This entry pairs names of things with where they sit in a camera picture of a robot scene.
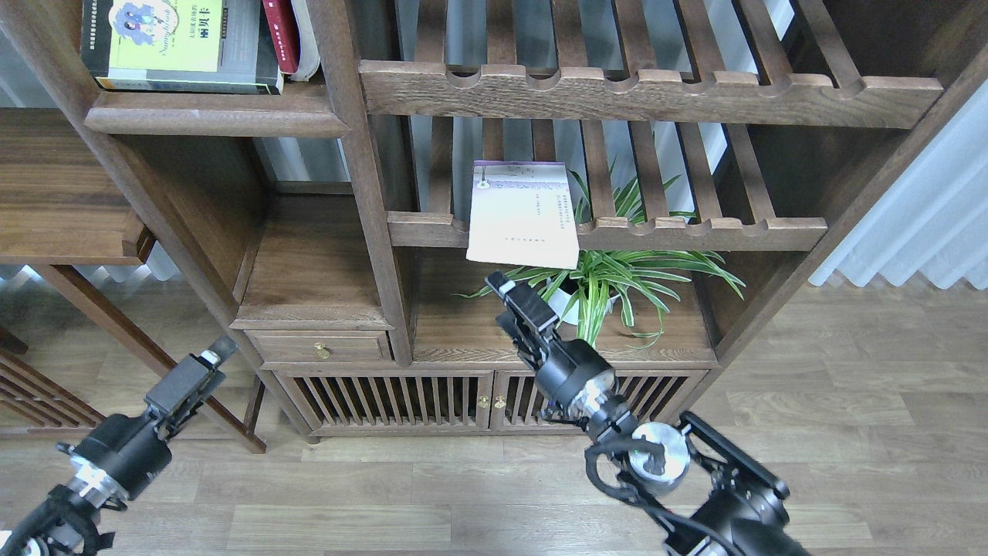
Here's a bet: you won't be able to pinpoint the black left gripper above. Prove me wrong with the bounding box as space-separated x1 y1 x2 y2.
56 337 238 513

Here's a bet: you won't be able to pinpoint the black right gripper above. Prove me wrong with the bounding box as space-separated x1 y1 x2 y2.
485 271 618 422

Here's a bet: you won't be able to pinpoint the pale purple book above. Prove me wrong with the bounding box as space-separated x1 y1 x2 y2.
465 161 579 269

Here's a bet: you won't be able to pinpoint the red book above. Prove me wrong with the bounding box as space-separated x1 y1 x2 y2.
261 1 301 75

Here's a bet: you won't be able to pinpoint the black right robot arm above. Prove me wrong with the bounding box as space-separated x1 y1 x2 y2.
485 272 806 555

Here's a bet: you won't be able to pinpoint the upright books on shelf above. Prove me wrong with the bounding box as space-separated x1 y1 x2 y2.
289 0 321 82

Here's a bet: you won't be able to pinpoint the brass cabinet door knobs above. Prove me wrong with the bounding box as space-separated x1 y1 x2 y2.
477 395 507 409

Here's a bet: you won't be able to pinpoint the brass drawer knob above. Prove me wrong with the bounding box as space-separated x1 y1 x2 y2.
313 344 332 360

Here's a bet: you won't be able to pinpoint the dark wooden bookshelf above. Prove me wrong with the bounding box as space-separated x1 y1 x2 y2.
0 0 988 446

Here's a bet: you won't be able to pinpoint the wooden side table left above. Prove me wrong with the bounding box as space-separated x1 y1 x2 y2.
2 108 220 434

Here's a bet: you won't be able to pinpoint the white curtain right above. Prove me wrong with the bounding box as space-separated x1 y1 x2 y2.
809 85 987 290

